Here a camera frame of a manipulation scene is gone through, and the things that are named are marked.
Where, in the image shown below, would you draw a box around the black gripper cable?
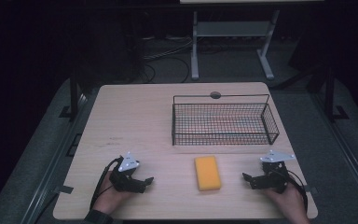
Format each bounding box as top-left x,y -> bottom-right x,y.
279,169 -> 310,213
89,156 -> 124,210

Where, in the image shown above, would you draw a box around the person's right hand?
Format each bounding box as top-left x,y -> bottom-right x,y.
262,182 -> 310,220

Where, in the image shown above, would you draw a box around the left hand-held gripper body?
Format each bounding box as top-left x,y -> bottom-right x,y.
109,151 -> 141,192

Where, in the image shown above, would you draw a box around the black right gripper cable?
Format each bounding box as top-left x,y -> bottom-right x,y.
279,169 -> 310,213

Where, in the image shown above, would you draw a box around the black wire mesh basket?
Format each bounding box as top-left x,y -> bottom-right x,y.
171,93 -> 281,147

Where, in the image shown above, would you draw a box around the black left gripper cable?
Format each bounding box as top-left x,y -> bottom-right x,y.
89,156 -> 124,210

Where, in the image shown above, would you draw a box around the grey metal desk frame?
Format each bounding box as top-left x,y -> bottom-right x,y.
190,10 -> 281,81

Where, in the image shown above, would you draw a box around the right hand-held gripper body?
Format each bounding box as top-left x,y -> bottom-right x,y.
259,149 -> 296,194

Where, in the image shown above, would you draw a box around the person's left hand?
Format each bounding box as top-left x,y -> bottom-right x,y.
92,170 -> 135,216

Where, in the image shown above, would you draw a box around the metal floor rail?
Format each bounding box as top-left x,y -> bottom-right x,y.
20,92 -> 90,224
310,91 -> 358,217

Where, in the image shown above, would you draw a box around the yellow sponge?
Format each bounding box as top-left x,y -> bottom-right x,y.
194,155 -> 223,192

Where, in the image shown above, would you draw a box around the black cables on floor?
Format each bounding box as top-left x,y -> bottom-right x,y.
138,36 -> 194,84

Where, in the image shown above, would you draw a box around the black metal stand post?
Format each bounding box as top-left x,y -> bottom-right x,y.
59,69 -> 85,119
306,65 -> 350,121

